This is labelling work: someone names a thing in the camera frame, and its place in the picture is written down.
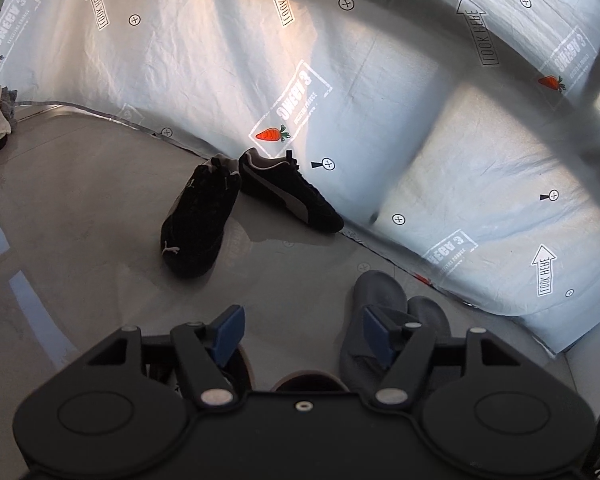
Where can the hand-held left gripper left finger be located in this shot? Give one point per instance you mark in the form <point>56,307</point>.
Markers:
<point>230,332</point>

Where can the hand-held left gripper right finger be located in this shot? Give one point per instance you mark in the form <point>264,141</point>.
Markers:
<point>377,335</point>

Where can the beige laced sneaker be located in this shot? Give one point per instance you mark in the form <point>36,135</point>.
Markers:
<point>242,365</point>
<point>310,380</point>

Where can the dark grey slide sandal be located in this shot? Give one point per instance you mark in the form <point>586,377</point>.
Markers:
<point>430,315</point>
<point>375,287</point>

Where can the black suede sneaker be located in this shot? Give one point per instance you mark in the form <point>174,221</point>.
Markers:
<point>195,230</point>
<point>300,195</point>

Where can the white printed sheet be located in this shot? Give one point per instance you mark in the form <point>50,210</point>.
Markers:
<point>380,85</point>

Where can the grey cloth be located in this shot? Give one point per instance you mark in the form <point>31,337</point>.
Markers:
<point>10,107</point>

